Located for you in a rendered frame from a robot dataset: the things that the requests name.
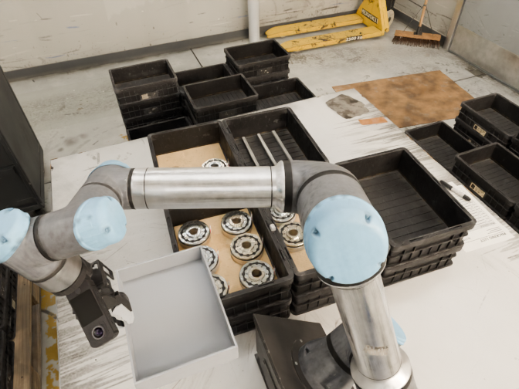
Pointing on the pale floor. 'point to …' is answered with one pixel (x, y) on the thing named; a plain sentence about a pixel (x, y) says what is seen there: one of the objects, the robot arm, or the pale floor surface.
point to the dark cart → (18, 156)
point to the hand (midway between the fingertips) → (126, 324)
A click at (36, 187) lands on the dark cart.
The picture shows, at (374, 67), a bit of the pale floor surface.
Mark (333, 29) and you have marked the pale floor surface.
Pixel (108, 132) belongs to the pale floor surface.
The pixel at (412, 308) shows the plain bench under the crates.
